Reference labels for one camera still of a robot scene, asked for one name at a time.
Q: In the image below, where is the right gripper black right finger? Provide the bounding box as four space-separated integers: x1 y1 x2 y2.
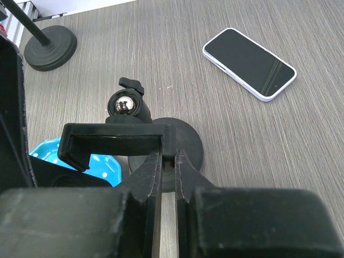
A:
175 150 343 257

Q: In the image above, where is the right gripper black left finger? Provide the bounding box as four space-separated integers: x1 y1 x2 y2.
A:
1 152 162 257

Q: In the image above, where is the black phone stand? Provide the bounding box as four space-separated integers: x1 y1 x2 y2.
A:
58 77 204 192

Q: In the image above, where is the black smartphone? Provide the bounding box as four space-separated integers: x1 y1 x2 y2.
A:
1 35 110 192

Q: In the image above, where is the lavender smartphone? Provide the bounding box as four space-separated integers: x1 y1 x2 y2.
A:
202 27 297 102

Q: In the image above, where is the blue dotted plate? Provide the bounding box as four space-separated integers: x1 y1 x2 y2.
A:
30 138 122 187

